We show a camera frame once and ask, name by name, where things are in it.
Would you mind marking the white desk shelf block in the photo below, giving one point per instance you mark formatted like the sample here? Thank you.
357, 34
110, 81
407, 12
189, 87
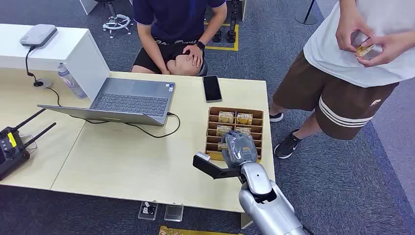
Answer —
64, 52

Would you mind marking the black antenna remote controller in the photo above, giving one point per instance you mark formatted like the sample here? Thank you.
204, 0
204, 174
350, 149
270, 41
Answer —
11, 152

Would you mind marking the office chair white base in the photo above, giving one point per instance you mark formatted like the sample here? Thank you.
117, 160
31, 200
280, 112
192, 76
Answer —
117, 22

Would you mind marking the person's right hand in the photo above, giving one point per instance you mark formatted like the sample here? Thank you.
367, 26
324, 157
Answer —
348, 30
165, 71

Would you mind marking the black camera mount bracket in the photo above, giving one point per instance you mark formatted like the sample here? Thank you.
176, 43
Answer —
210, 169

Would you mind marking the grey flat device box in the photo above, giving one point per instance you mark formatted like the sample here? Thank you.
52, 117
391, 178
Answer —
38, 35

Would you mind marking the black sneaker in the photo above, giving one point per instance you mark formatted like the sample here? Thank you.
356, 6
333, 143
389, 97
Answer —
287, 146
276, 116

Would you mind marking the white cabinet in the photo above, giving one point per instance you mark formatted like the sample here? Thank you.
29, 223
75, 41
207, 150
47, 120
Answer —
87, 6

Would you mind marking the grey open laptop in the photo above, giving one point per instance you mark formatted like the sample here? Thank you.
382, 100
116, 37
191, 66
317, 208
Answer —
129, 100

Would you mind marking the black stool seat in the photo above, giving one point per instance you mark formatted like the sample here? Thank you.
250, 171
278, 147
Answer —
203, 68

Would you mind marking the person's right forearm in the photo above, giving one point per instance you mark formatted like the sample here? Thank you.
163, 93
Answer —
348, 8
150, 48

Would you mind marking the black wristwatch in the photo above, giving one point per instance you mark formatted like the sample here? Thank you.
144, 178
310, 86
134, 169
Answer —
200, 45

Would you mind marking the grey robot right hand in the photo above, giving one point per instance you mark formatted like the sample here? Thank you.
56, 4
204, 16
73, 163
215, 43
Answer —
240, 149

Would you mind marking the clear plastic water bottle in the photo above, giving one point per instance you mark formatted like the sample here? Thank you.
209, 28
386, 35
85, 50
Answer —
72, 82

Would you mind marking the black smartphone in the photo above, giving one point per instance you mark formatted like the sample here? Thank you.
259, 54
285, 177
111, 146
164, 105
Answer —
212, 88

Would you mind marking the person's left forearm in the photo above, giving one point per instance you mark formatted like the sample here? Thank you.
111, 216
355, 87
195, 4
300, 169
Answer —
214, 27
407, 42

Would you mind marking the gold hotel card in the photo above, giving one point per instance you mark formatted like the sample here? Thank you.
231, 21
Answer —
364, 51
244, 119
221, 146
223, 130
226, 117
243, 130

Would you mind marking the yellow floor tape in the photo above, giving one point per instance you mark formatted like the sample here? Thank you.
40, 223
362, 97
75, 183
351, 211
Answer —
223, 48
194, 231

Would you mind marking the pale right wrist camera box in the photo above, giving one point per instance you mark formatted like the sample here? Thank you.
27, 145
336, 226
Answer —
203, 156

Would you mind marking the person's left hand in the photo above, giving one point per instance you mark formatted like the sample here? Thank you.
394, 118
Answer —
390, 48
194, 55

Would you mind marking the person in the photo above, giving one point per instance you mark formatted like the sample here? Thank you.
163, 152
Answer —
343, 71
172, 19

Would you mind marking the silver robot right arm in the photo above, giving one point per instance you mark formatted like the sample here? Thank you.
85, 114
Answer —
266, 201

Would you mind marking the brown wooden card tray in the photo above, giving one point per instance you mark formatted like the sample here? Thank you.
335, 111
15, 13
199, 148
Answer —
214, 140

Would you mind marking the black machine legs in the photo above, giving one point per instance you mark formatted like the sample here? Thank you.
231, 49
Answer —
231, 34

